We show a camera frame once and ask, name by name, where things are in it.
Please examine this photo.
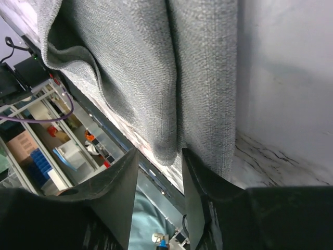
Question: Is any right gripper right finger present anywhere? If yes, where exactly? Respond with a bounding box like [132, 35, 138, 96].
[182, 148, 247, 249]

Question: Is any grey cloth napkin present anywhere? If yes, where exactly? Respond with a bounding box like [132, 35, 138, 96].
[31, 1, 238, 178]

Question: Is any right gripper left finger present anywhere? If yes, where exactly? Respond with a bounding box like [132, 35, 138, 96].
[57, 148, 140, 250]

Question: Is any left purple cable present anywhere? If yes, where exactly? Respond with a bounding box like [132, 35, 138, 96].
[0, 91, 75, 124]

